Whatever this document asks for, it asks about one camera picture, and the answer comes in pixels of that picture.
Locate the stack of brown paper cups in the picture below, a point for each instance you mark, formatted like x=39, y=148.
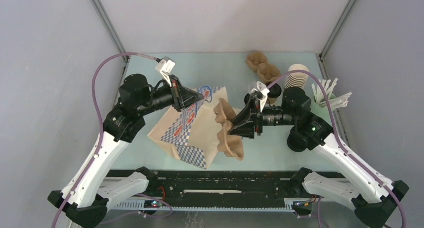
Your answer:
x=297, y=79

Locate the green straw holder cup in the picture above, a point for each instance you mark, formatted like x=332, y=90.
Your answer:
x=319, y=111

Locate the blue checkered paper bag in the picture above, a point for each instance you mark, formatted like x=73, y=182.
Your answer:
x=191, y=134

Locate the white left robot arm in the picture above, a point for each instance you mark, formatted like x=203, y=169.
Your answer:
x=84, y=200

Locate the stack of black lids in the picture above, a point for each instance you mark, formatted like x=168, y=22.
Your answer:
x=296, y=142

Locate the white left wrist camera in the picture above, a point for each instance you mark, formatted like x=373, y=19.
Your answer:
x=165, y=67

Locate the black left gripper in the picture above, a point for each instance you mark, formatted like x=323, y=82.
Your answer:
x=182, y=96

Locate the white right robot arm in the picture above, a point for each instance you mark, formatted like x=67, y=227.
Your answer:
x=370, y=195

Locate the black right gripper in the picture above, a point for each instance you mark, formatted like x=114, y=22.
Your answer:
x=253, y=116

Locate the black plastic cup lid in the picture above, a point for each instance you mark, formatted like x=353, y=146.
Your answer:
x=275, y=91

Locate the brown paper cup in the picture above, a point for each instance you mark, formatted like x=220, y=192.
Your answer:
x=271, y=101

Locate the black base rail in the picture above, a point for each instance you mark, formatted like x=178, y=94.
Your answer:
x=231, y=189

